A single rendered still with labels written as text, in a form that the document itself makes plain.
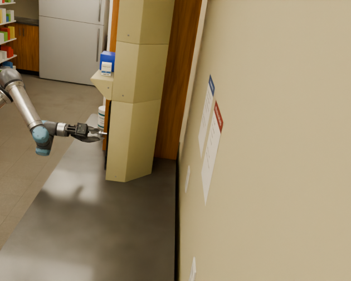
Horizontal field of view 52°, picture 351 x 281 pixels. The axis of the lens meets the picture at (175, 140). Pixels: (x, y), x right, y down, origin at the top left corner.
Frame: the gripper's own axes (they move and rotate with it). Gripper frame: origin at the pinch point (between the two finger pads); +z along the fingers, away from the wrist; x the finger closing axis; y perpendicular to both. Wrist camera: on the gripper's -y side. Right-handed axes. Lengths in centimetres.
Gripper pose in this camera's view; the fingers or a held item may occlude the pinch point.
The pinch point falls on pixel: (102, 136)
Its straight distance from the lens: 205.7
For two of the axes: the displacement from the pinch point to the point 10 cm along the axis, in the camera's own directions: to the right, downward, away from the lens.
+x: 1.1, -9.3, 3.4
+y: 1.0, -3.3, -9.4
